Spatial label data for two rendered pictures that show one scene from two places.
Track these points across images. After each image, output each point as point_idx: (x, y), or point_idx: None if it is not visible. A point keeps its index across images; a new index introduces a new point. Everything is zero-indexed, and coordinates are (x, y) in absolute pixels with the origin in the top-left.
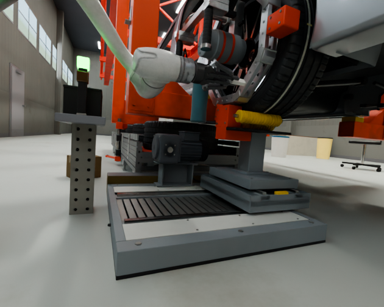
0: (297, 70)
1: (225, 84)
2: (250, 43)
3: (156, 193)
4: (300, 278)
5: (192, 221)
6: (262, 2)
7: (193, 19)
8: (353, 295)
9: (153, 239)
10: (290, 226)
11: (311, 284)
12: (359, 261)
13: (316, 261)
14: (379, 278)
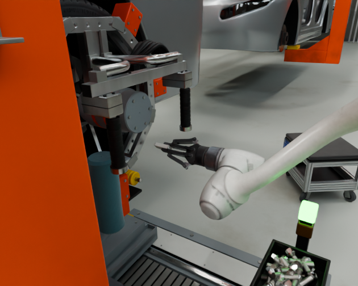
0: None
1: (173, 154)
2: None
3: None
4: (192, 222)
5: (203, 261)
6: (147, 64)
7: (142, 81)
8: (187, 209)
9: (248, 260)
10: (158, 219)
11: (192, 218)
12: (149, 207)
13: (166, 219)
14: (163, 202)
